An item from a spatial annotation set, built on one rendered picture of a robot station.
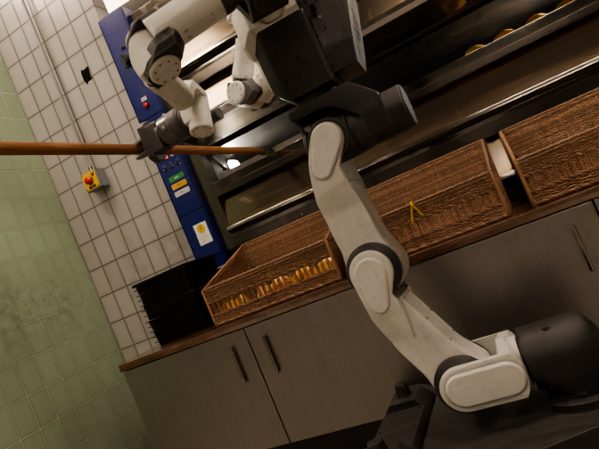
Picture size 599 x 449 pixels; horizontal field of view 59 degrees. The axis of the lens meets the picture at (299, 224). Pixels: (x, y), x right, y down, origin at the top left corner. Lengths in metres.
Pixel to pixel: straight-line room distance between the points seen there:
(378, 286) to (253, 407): 0.92
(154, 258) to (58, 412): 0.82
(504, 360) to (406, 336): 0.23
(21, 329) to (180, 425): 0.89
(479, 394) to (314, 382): 0.74
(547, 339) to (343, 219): 0.55
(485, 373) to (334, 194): 0.55
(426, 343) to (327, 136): 0.57
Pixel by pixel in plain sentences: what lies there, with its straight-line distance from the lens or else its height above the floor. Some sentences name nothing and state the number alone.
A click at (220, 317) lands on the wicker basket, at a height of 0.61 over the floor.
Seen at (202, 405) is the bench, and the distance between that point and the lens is 2.18.
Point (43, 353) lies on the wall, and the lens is 2.76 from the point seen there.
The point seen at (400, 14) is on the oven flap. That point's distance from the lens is 2.18.
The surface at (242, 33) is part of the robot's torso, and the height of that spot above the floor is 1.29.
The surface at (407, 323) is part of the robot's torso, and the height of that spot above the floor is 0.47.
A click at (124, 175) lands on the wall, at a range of 2.85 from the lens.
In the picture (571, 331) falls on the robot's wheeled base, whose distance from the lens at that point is 1.36.
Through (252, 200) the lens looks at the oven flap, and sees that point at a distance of 2.48.
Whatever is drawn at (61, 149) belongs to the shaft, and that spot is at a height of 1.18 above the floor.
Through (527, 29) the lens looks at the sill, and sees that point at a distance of 2.27.
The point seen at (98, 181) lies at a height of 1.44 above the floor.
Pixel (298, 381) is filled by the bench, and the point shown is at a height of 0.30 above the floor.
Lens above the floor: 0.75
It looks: 2 degrees up
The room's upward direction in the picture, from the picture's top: 23 degrees counter-clockwise
